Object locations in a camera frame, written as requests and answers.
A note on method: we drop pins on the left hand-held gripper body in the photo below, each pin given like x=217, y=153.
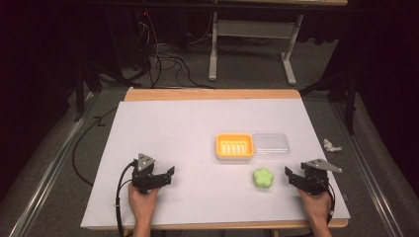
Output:
x=144, y=171

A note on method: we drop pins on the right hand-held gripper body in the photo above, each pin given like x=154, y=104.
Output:
x=317, y=177

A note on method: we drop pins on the green flower-shaped soap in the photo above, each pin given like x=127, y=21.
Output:
x=263, y=177

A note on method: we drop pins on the clear plastic soap dish lid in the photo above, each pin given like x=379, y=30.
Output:
x=271, y=146

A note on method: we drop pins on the yellow soap dish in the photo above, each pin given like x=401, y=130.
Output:
x=234, y=146

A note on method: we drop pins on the person's right hand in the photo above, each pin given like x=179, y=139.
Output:
x=317, y=204

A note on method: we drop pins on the person's left hand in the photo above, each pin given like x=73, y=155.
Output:
x=142, y=202

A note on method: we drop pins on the crumpled white paper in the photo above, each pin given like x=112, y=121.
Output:
x=331, y=146

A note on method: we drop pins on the white paper sheet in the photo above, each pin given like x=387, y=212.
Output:
x=184, y=138

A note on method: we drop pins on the black stand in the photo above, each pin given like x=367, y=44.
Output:
x=82, y=89
x=346, y=92

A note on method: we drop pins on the metal floor rail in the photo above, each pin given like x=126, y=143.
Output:
x=49, y=171
x=365, y=164

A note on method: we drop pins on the white desk frame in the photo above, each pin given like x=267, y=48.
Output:
x=250, y=29

